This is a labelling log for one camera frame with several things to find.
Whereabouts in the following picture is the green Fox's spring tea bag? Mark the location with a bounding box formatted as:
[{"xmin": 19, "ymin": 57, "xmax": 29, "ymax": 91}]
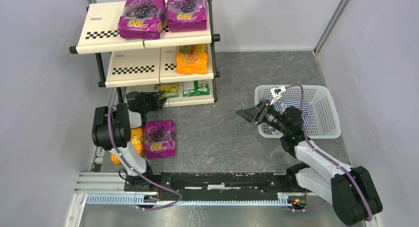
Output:
[{"xmin": 155, "ymin": 82, "xmax": 179, "ymax": 98}]

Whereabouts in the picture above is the purple grape gummy bag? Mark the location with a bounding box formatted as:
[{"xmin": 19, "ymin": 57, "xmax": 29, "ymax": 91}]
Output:
[
  {"xmin": 118, "ymin": 0, "xmax": 167, "ymax": 40},
  {"xmin": 143, "ymin": 120, "xmax": 176, "ymax": 160}
]

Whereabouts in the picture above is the orange mango gummy bag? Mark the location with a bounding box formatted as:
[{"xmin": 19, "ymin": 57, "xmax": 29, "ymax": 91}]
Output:
[
  {"xmin": 175, "ymin": 44, "xmax": 209, "ymax": 75},
  {"xmin": 130, "ymin": 127, "xmax": 144, "ymax": 157}
]

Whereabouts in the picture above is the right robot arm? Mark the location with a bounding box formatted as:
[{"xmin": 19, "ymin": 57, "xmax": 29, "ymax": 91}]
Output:
[{"xmin": 236, "ymin": 100, "xmax": 383, "ymax": 226}]

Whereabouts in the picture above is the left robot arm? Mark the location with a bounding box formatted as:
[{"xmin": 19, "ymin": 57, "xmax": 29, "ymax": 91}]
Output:
[{"xmin": 91, "ymin": 91, "xmax": 167, "ymax": 190}]

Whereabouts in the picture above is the cream three-tier shelf rack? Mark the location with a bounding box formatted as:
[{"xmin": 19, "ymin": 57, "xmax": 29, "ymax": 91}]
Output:
[{"xmin": 69, "ymin": 0, "xmax": 220, "ymax": 107}]

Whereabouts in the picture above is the green Fox's bag on shelf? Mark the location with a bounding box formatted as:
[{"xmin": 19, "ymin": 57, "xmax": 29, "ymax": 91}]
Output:
[{"xmin": 183, "ymin": 80, "xmax": 210, "ymax": 97}]

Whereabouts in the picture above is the blue white striped cloth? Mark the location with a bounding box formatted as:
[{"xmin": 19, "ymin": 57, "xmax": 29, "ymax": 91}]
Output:
[{"xmin": 273, "ymin": 99, "xmax": 311, "ymax": 127}]

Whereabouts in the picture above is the white plastic laundry basket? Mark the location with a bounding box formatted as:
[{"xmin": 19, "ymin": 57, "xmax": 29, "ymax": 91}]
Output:
[{"xmin": 274, "ymin": 85, "xmax": 341, "ymax": 139}]

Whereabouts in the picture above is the purple gummy bag top right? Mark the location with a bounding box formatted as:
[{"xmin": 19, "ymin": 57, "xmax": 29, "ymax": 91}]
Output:
[{"xmin": 167, "ymin": 0, "xmax": 208, "ymax": 32}]

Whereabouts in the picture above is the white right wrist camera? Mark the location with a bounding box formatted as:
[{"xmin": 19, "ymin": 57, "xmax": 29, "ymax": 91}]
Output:
[{"xmin": 270, "ymin": 86, "xmax": 287, "ymax": 104}]

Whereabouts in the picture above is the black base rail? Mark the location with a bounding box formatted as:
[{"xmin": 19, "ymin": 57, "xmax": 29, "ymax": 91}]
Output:
[{"xmin": 118, "ymin": 169, "xmax": 310, "ymax": 202}]

